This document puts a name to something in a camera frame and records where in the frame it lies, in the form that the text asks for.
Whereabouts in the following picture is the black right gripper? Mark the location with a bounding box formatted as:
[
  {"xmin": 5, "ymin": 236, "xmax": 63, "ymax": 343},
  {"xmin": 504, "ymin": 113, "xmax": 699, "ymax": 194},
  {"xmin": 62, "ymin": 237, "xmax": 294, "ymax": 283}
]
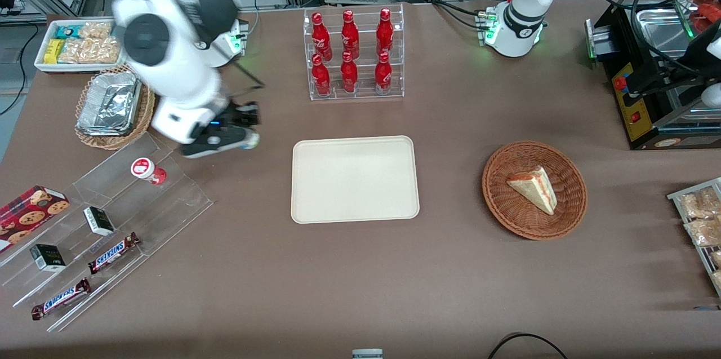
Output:
[{"xmin": 210, "ymin": 101, "xmax": 260, "ymax": 136}]

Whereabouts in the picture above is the round brown wicker basket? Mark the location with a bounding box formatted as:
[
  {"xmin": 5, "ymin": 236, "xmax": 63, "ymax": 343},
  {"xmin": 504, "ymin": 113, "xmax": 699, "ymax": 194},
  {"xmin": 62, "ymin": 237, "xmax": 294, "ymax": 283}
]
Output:
[{"xmin": 482, "ymin": 140, "xmax": 589, "ymax": 242}]

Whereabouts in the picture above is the red cola bottle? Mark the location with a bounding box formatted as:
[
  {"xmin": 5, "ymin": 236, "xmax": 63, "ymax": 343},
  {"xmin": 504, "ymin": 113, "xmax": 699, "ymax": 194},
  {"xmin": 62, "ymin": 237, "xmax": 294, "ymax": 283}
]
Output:
[
  {"xmin": 340, "ymin": 51, "xmax": 359, "ymax": 94},
  {"xmin": 374, "ymin": 52, "xmax": 393, "ymax": 95},
  {"xmin": 376, "ymin": 8, "xmax": 395, "ymax": 57},
  {"xmin": 311, "ymin": 12, "xmax": 333, "ymax": 61},
  {"xmin": 311, "ymin": 54, "xmax": 332, "ymax": 96},
  {"xmin": 340, "ymin": 10, "xmax": 361, "ymax": 60}
]

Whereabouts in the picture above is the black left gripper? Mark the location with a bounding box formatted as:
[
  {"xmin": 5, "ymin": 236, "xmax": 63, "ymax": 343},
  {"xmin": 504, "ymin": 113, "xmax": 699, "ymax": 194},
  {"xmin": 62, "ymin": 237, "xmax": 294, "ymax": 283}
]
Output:
[{"xmin": 632, "ymin": 62, "xmax": 708, "ymax": 98}]

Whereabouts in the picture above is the clear nut snack bag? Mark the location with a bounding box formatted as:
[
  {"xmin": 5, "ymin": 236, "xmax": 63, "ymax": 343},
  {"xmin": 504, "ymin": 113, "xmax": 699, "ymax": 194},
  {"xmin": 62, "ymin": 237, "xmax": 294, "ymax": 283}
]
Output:
[
  {"xmin": 678, "ymin": 188, "xmax": 721, "ymax": 220},
  {"xmin": 683, "ymin": 218, "xmax": 721, "ymax": 248}
]

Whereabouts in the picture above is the wrapped triangle sandwich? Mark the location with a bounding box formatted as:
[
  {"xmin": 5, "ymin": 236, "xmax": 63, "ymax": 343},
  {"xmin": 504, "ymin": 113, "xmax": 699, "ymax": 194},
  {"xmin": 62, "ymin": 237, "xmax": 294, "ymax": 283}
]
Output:
[{"xmin": 506, "ymin": 166, "xmax": 559, "ymax": 216}]

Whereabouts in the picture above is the red tartan cookie box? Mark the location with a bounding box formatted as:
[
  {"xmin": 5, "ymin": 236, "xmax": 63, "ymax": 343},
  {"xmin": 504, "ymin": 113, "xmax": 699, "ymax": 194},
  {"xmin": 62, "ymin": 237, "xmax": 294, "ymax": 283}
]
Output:
[{"xmin": 0, "ymin": 185, "xmax": 71, "ymax": 254}]

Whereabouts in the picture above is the tray of packaged snacks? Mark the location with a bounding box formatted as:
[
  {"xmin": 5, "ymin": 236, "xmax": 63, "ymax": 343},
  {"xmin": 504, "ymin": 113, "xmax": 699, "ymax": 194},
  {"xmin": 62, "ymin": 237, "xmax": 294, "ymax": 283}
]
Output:
[{"xmin": 667, "ymin": 177, "xmax": 721, "ymax": 299}]

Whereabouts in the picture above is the light wicker basket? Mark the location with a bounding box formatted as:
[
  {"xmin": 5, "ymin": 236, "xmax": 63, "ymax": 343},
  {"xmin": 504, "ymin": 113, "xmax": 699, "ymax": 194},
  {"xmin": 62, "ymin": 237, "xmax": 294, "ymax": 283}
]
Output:
[{"xmin": 75, "ymin": 63, "xmax": 157, "ymax": 151}]

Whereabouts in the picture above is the Snickers chocolate bar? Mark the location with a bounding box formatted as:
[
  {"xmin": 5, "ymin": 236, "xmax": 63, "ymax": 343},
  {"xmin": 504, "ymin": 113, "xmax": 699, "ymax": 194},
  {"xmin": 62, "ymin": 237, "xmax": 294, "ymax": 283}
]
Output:
[
  {"xmin": 87, "ymin": 232, "xmax": 141, "ymax": 276},
  {"xmin": 30, "ymin": 277, "xmax": 92, "ymax": 321}
]

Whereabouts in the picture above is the aluminium foil container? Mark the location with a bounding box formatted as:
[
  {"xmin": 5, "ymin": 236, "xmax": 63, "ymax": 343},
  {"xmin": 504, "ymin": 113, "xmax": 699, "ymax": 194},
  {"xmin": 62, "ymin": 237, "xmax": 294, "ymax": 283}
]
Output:
[{"xmin": 77, "ymin": 70, "xmax": 142, "ymax": 138}]

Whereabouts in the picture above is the black machine with yellow panel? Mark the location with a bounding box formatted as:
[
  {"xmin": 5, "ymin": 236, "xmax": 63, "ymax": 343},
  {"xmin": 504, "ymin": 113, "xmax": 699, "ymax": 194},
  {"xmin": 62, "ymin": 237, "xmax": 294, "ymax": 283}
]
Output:
[{"xmin": 584, "ymin": 0, "xmax": 721, "ymax": 152}]

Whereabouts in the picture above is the clear cracker bag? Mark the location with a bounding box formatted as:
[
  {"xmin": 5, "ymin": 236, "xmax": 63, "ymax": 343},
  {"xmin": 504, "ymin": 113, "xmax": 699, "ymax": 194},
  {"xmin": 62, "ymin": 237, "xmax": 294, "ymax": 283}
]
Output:
[
  {"xmin": 79, "ymin": 21, "xmax": 115, "ymax": 40},
  {"xmin": 58, "ymin": 36, "xmax": 121, "ymax": 65}
]

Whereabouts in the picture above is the yellow snack packet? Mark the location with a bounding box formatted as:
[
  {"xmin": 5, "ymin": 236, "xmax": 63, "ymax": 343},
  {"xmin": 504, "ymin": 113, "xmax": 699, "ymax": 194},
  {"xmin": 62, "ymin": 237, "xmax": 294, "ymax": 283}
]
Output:
[{"xmin": 44, "ymin": 38, "xmax": 65, "ymax": 65}]

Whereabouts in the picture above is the black cable loop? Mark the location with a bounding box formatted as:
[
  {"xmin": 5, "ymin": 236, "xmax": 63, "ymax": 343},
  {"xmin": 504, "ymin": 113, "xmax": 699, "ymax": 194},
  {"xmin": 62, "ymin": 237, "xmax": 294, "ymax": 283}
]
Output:
[{"xmin": 487, "ymin": 332, "xmax": 570, "ymax": 359}]

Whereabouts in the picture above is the cream plastic tray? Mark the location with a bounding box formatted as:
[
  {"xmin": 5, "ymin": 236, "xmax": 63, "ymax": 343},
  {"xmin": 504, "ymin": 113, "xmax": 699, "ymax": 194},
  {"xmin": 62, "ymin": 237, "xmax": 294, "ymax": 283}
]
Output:
[{"xmin": 291, "ymin": 135, "xmax": 421, "ymax": 225}]

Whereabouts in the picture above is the red gum bottle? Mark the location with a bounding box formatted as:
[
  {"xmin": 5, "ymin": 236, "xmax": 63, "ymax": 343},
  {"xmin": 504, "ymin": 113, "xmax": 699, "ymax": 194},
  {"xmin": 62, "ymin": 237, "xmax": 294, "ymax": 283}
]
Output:
[{"xmin": 131, "ymin": 157, "xmax": 168, "ymax": 186}]

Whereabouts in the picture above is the clear acrylic bottle rack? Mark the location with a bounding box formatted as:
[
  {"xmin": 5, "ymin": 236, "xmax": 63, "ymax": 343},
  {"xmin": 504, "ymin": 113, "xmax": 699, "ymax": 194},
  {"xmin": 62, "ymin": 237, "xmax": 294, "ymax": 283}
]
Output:
[{"xmin": 302, "ymin": 3, "xmax": 406, "ymax": 102}]

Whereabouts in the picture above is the white rectangular snack bin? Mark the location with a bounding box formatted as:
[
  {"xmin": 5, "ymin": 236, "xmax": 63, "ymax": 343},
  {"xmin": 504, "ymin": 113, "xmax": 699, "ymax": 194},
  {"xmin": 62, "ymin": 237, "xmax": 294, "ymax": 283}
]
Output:
[{"xmin": 34, "ymin": 20, "xmax": 126, "ymax": 74}]

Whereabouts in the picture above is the red food packet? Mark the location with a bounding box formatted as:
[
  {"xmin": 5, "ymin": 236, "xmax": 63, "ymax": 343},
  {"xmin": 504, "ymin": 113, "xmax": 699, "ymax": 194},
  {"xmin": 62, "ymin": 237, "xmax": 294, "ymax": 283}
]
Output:
[{"xmin": 695, "ymin": 3, "xmax": 721, "ymax": 34}]

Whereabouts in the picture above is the clear acrylic stepped stand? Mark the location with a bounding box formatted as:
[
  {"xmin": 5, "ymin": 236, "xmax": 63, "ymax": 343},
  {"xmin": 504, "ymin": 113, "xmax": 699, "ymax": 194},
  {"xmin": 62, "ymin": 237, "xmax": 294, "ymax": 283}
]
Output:
[{"xmin": 0, "ymin": 132, "xmax": 214, "ymax": 333}]

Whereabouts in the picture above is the small black box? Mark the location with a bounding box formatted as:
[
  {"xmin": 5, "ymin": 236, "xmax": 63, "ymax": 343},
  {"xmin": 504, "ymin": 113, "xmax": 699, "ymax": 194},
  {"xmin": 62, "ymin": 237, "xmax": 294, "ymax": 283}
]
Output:
[
  {"xmin": 29, "ymin": 243, "xmax": 67, "ymax": 273},
  {"xmin": 83, "ymin": 206, "xmax": 116, "ymax": 237}
]

